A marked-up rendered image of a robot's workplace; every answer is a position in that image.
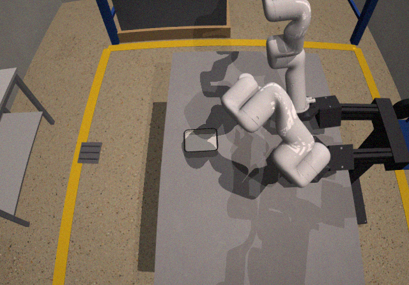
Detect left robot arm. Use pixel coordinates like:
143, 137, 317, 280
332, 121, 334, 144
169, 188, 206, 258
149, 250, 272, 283
221, 73, 330, 188

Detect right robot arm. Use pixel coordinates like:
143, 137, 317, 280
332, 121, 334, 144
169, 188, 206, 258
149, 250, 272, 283
262, 0, 316, 113

